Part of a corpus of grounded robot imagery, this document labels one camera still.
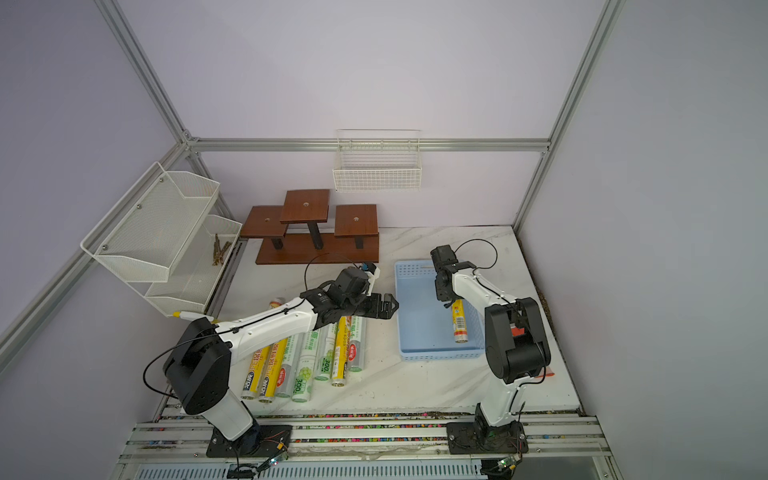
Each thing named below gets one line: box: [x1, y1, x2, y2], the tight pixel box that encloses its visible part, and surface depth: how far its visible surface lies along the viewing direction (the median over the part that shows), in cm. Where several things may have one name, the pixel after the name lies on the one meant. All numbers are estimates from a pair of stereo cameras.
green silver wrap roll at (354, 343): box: [346, 315, 363, 373], surface depth 87 cm
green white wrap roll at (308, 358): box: [291, 329, 321, 403], surface depth 83 cm
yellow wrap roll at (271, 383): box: [258, 339, 287, 403], surface depth 81 cm
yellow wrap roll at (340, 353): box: [331, 316, 349, 388], surface depth 86 cm
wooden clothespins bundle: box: [212, 233, 231, 266], surface depth 97 cm
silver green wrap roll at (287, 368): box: [276, 334, 298, 398], surface depth 82 cm
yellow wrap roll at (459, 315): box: [452, 299, 469, 343], surface depth 90 cm
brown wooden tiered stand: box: [241, 189, 379, 265], surface depth 105 cm
